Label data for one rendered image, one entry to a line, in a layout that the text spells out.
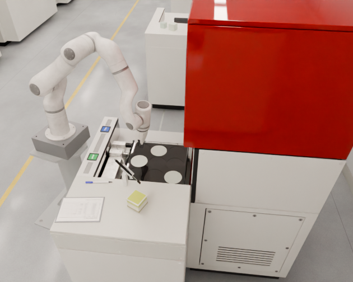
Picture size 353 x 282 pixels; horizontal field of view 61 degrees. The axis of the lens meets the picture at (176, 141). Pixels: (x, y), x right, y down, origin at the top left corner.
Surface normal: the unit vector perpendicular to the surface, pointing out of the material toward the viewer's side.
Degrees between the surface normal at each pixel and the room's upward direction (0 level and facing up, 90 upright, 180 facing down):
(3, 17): 90
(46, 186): 0
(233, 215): 90
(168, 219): 0
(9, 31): 90
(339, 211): 0
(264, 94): 90
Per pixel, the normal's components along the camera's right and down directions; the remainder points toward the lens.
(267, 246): -0.10, 0.65
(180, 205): 0.01, -0.76
